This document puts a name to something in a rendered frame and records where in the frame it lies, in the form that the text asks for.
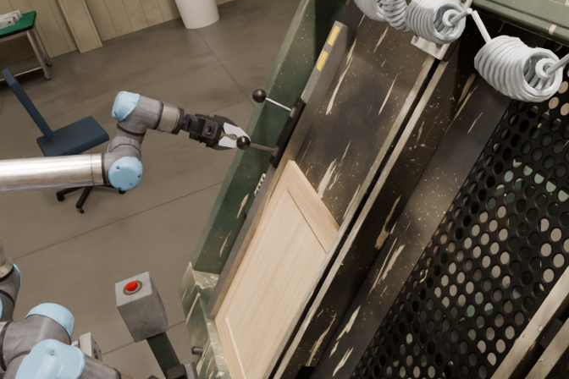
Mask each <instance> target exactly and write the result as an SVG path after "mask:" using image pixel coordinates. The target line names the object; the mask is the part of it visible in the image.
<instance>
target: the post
mask: <svg viewBox="0 0 569 379"><path fill-rule="evenodd" d="M146 340H147V342H148V344H149V346H150V348H151V350H152V352H153V354H154V356H155V358H156V360H157V362H158V364H159V366H160V368H161V370H162V372H163V374H164V376H165V378H166V379H168V376H167V370H168V369H170V368H173V367H175V366H177V365H180V361H179V359H178V357H177V355H176V353H175V352H174V348H173V346H172V344H171V343H170V341H169V339H168V336H167V334H166V332H162V333H160V334H158V335H156V336H153V337H150V338H147V339H146Z"/></svg>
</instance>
